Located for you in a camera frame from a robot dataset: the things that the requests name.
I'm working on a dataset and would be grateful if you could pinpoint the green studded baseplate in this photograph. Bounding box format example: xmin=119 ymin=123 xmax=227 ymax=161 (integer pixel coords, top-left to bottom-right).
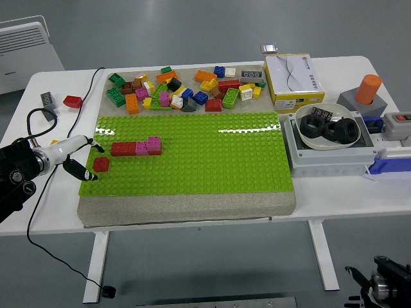
xmin=78 ymin=111 xmax=295 ymax=196

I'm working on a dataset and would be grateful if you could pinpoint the grey block with hole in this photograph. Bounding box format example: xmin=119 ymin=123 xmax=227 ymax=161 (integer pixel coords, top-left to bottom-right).
xmin=336 ymin=88 xmax=389 ymax=118

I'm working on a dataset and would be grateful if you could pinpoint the grey-brown mat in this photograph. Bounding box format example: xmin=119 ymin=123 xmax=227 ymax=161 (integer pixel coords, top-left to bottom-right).
xmin=78 ymin=65 xmax=298 ymax=225

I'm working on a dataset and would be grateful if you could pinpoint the dark circuit board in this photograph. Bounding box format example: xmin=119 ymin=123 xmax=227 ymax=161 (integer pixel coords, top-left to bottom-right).
xmin=310 ymin=107 xmax=334 ymax=122

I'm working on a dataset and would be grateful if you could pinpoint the white bowl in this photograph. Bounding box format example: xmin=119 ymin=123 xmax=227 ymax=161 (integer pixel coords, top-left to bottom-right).
xmin=294 ymin=102 xmax=362 ymax=151

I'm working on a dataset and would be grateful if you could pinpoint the grey sloped brick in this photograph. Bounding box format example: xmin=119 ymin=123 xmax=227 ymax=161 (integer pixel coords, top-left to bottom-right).
xmin=180 ymin=97 xmax=198 ymax=113

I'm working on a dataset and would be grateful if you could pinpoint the dark green brick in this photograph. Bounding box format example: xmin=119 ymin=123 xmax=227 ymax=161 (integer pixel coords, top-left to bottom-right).
xmin=108 ymin=73 xmax=127 ymax=89

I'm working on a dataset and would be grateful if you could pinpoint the white table leg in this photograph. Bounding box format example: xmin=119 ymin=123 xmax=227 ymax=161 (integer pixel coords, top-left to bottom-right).
xmin=82 ymin=231 xmax=110 ymax=304
xmin=307 ymin=220 xmax=340 ymax=292

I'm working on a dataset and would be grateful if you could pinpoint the blue plastic fixture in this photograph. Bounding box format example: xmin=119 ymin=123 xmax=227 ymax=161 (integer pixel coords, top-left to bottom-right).
xmin=367 ymin=146 xmax=411 ymax=176

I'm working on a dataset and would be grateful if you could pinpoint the white heater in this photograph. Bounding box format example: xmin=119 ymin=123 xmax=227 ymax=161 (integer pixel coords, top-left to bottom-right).
xmin=0 ymin=15 xmax=66 ymax=96

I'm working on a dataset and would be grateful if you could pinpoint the yellow white cardboard box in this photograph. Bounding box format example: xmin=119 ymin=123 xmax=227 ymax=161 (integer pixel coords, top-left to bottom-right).
xmin=263 ymin=53 xmax=326 ymax=113

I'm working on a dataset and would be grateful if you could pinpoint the black hex nut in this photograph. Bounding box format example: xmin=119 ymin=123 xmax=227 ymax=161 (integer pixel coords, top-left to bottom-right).
xmin=300 ymin=114 xmax=326 ymax=139
xmin=322 ymin=121 xmax=338 ymax=142
xmin=333 ymin=117 xmax=360 ymax=144

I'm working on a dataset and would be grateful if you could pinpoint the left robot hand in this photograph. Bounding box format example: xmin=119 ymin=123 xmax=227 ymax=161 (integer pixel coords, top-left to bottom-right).
xmin=48 ymin=134 xmax=106 ymax=182

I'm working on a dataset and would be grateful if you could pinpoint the white cable tie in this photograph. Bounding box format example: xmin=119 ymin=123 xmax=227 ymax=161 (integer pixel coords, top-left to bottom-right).
xmin=364 ymin=165 xmax=380 ymax=182

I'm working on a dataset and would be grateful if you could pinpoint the long grey brick with holes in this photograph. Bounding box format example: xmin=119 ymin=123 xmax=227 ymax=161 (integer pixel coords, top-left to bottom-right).
xmin=240 ymin=70 xmax=265 ymax=83

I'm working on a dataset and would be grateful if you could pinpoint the small red square brick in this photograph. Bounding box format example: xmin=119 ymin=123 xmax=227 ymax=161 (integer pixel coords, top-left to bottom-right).
xmin=92 ymin=157 xmax=110 ymax=173

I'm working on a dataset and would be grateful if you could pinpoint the black cord with plug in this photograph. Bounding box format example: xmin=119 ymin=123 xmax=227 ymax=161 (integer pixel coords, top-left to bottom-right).
xmin=26 ymin=66 xmax=117 ymax=299

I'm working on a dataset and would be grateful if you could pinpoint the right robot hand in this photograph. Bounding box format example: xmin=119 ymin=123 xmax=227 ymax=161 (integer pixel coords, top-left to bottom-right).
xmin=344 ymin=265 xmax=373 ymax=308

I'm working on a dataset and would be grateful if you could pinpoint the red sloped brick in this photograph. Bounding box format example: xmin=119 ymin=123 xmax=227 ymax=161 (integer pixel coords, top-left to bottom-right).
xmin=63 ymin=95 xmax=83 ymax=109

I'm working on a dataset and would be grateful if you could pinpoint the grey junction box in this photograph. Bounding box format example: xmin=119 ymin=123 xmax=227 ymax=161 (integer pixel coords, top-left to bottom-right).
xmin=282 ymin=110 xmax=378 ymax=178

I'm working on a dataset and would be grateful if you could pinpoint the white rail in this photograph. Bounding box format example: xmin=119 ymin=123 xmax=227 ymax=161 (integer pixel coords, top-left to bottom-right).
xmin=369 ymin=134 xmax=411 ymax=149

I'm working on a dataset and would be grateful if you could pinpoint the orange cylinder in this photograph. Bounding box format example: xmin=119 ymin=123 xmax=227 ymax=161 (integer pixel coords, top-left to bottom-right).
xmin=354 ymin=74 xmax=383 ymax=106

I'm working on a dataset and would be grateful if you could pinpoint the dark blue clamp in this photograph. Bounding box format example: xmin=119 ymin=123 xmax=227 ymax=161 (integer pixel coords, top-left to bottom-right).
xmin=362 ymin=115 xmax=385 ymax=134

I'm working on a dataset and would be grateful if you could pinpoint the grey switch box red button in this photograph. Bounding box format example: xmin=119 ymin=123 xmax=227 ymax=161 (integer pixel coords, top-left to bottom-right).
xmin=381 ymin=111 xmax=411 ymax=141

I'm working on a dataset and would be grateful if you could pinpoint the flat lime brick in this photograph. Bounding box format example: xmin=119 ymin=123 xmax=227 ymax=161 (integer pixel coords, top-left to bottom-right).
xmin=149 ymin=98 xmax=173 ymax=112

